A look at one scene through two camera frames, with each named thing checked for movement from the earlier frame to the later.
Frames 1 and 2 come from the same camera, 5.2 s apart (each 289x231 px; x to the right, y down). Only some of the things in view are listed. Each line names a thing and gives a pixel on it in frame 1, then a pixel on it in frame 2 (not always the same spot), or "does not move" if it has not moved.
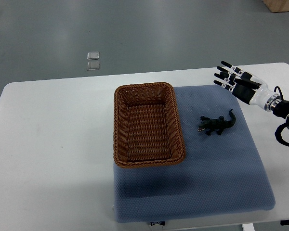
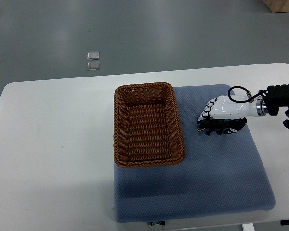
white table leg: x=248 y=227 does not move
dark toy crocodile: x=217 y=125 does not move
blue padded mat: x=224 y=171 does not move
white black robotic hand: x=250 y=89 -> x=221 y=107
